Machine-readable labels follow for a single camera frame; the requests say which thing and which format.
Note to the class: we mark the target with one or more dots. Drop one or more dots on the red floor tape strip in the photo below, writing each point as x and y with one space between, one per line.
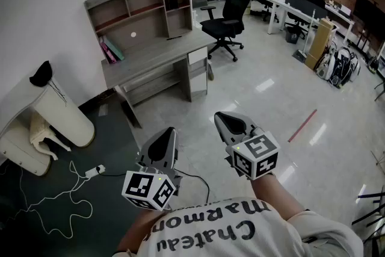
302 126

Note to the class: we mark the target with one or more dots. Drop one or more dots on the white power strip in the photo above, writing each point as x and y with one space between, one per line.
94 171

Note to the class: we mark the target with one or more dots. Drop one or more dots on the large black wall screen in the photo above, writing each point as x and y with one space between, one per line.
368 12

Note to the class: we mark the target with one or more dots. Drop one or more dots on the person's right forearm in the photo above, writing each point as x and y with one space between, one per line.
273 195

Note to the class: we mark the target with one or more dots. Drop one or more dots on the black cloth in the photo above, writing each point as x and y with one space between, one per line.
42 73

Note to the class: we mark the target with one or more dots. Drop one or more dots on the black desk divider panel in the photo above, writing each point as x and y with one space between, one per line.
305 6

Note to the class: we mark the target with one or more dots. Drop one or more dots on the teal book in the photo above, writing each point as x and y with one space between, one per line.
115 49

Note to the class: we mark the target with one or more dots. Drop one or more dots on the black metal stand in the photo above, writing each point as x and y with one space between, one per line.
370 196

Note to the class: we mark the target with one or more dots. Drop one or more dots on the long white office desk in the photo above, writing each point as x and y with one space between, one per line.
278 4

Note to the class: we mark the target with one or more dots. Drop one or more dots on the black pen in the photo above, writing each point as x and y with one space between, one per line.
174 37

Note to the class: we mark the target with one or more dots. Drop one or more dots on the person's white printed shirt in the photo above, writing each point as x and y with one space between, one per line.
234 234

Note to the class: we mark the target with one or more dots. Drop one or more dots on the person's left forearm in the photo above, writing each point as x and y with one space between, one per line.
136 228

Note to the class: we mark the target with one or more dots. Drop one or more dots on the white and black bag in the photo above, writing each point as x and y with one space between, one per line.
325 64
347 64

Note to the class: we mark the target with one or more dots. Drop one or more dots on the tall cardboard box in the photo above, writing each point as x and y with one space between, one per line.
320 42

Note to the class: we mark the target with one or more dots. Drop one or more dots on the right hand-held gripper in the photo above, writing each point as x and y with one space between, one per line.
255 156

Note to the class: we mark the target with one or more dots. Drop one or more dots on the black waste bin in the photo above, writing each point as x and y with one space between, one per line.
291 36

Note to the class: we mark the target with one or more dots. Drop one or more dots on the black thread bundle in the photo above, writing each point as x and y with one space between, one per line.
58 93

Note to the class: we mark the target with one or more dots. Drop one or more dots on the black swivel chair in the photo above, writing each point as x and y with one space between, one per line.
296 19

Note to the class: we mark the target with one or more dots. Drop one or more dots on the grey wooden desk with hutch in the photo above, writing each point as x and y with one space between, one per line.
156 51

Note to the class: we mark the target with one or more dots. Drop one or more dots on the black office chair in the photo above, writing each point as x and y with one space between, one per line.
233 9

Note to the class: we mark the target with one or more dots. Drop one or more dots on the black pen holder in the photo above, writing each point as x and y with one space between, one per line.
173 2

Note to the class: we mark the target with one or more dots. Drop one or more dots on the cream ornate stool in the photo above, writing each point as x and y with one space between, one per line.
40 132

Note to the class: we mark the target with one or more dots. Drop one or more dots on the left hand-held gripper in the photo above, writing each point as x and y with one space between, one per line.
147 189

